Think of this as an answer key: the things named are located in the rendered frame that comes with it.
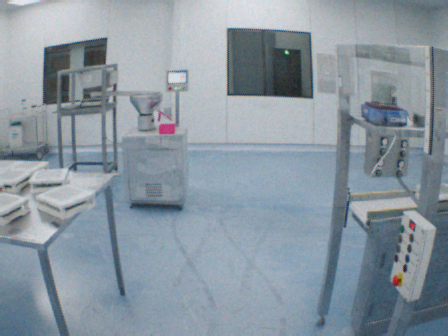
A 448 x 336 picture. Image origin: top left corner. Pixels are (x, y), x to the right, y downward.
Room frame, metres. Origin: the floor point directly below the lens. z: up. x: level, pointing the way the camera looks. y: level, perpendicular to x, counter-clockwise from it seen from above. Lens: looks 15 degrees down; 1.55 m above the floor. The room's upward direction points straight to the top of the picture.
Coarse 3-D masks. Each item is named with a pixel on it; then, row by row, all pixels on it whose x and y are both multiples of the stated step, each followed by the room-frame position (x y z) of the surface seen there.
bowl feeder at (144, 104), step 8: (136, 96) 4.74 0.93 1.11; (144, 96) 4.44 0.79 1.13; (152, 96) 4.47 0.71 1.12; (136, 104) 4.49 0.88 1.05; (144, 104) 4.47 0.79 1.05; (152, 104) 4.50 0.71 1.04; (144, 112) 4.53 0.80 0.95; (152, 112) 4.58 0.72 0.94; (160, 112) 4.54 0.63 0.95; (168, 112) 4.53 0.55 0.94; (144, 120) 4.53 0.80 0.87; (152, 120) 4.57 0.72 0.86; (144, 128) 4.53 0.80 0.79
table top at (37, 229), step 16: (80, 176) 2.48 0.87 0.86; (96, 176) 2.48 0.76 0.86; (112, 176) 2.50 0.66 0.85; (96, 192) 2.19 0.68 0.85; (32, 208) 1.86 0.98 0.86; (16, 224) 1.63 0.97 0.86; (32, 224) 1.65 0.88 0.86; (48, 224) 1.66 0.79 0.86; (64, 224) 1.70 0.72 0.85; (0, 240) 1.47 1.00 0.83; (16, 240) 1.46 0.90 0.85; (32, 240) 1.47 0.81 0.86; (48, 240) 1.51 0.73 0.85
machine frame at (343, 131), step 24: (336, 144) 2.16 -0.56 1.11; (432, 144) 1.13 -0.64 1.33; (336, 168) 2.14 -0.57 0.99; (432, 168) 1.13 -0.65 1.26; (336, 192) 2.12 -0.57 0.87; (432, 192) 1.14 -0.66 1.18; (336, 216) 2.10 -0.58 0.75; (432, 216) 1.14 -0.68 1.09; (336, 240) 2.10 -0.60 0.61; (336, 264) 2.10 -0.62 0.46; (408, 312) 1.14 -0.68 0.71
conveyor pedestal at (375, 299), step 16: (368, 240) 2.03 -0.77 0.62; (384, 240) 1.88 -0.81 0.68; (368, 256) 1.99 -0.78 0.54; (384, 256) 1.88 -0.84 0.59; (432, 256) 1.91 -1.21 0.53; (368, 272) 1.95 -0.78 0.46; (384, 272) 1.89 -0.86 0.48; (432, 272) 1.91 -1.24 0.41; (368, 288) 1.90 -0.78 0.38; (384, 288) 1.89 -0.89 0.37; (432, 288) 1.92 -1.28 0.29; (368, 304) 1.87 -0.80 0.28; (384, 304) 1.89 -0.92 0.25; (416, 304) 1.91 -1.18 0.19; (432, 304) 1.92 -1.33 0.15; (352, 320) 2.05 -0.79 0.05; (368, 320) 1.89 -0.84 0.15; (384, 320) 1.89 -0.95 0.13; (416, 320) 1.92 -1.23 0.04; (432, 320) 1.93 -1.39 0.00
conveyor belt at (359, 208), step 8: (376, 200) 2.09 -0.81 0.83; (384, 200) 2.08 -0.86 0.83; (392, 200) 2.07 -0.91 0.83; (400, 200) 2.07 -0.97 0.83; (408, 200) 2.06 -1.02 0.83; (352, 208) 2.04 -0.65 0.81; (360, 208) 1.98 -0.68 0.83; (368, 208) 1.97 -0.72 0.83; (376, 208) 1.96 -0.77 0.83; (384, 208) 1.96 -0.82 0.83; (360, 216) 1.91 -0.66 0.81; (392, 216) 1.85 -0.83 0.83
